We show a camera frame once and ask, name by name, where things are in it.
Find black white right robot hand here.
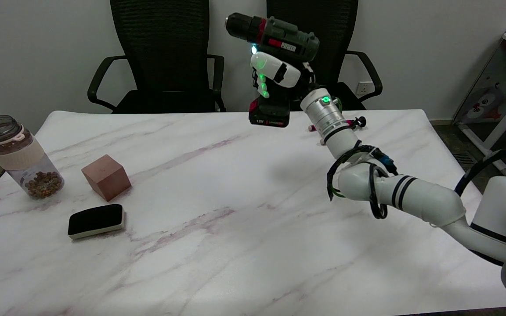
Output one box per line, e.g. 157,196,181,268
250,52,318,104

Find green red power screwdriver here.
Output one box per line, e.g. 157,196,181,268
225,12,320,128

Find black mesh office chair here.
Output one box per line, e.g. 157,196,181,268
87,0,226,115
255,0,383,111

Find pink flexible mini tripod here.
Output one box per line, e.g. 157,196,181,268
308,116,366,132

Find brown wooden cube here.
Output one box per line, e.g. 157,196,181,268
81,154,132,201

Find white desk with cartoon panel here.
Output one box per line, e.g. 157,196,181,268
453,0,506,176

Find black white board eraser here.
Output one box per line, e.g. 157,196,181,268
68,204,126,240

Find clear jar with nuts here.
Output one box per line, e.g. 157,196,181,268
0,115,65,200

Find black wrist cable bundle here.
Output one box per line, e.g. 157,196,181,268
326,145,398,220

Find large black cable loop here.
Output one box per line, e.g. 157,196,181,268
454,148,506,198

